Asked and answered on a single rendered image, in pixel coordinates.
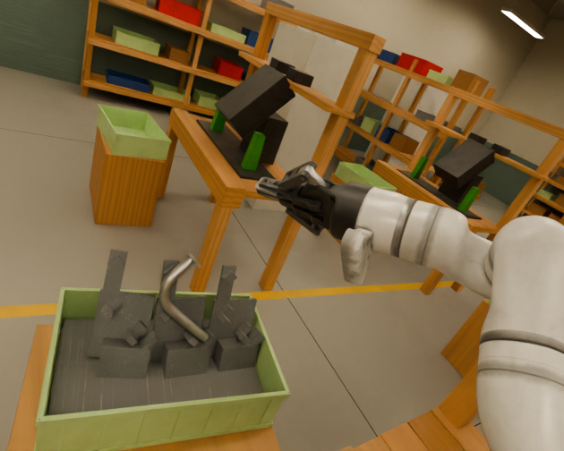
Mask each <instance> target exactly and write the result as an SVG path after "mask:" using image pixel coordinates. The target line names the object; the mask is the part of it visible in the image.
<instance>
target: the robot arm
mask: <svg viewBox="0 0 564 451"><path fill-rule="evenodd" d="M316 167H317V165H316V163H315V162H313V161H308V162H306V163H304V164H302V165H300V166H298V167H296V168H294V169H292V170H290V171H287V172H286V174H285V176H284V177H283V179H282V180H281V181H278V180H275V179H271V178H268V177H262V178H261V179H260V180H259V181H258V182H257V183H256V185H255V188H256V191H257V193H258V194H259V195H261V196H264V197H266V198H270V199H273V200H277V201H279V203H280V204H281V205H282V206H284V207H286V213H287V214H288V215H289V216H290V217H292V218H293V219H294V220H295V221H297V222H298V223H299V224H301V225H302V226H304V227H305V228H306V229H308V230H309V231H310V232H311V233H313V234H315V235H317V236H319V235H320V233H321V231H322V230H323V229H324V228H326V229H328V230H330V233H331V235H332V236H333V237H334V238H335V239H337V240H339V241H341V244H340V253H341V260H342V267H343V273H344V279H345V280H346V281H347V282H349V283H352V284H354V285H360V284H362V283H363V281H364V279H365V276H366V271H367V268H368V263H369V259H370V257H371V255H372V252H373V251H374V252H377V253H380V254H384V255H389V256H394V257H397V258H400V259H402V260H407V261H410V262H413V263H415V264H418V265H421V266H424V267H427V268H433V269H436V270H438V271H439V272H441V273H442V274H444V275H445V276H447V277H449V278H451V279H452V280H454V281H456V282H458V283H459V284H461V285H463V286H465V287H467V288H468V289H470V290H472V291H474V292H476V293H478V294H480V295H481V296H483V297H485V298H488V299H490V300H491V304H490V309H489V311H488V314H487V316H486V318H485V321H484V323H483V328H482V332H481V337H480V346H479V357H478V369H477V380H476V402H477V409H478V414H479V419H480V423H481V425H482V429H483V434H484V436H485V439H486V441H487V444H488V447H489V449H490V451H564V225H562V224H560V223H559V222H557V221H555V220H553V219H550V218H548V217H542V216H524V217H519V218H516V219H514V220H512V221H510V222H508V223H507V224H505V225H504V226H503V227H502V228H501V229H500V230H499V231H498V232H497V234H496V236H495V237H494V239H493V241H492V242H491V241H489V240H487V239H484V238H482V237H481V236H479V235H477V234H474V233H472V232H471V231H470V230H469V226H468V222H467V219H466V217H465V216H464V215H463V214H462V213H460V212H458V211H456V210H454V209H451V208H445V207H442V206H438V205H434V204H431V203H427V202H423V201H420V200H414V199H412V198H409V197H407V196H405V195H403V194H400V193H397V192H393V191H388V190H384V189H381V188H377V187H373V186H370V185H366V184H362V183H356V182H349V183H345V184H337V183H334V182H333V181H331V180H330V179H327V178H323V179H322V178H321V177H320V176H319V175H318V174H317V173H316V172H315V171H314V170H315V169H316Z"/></svg>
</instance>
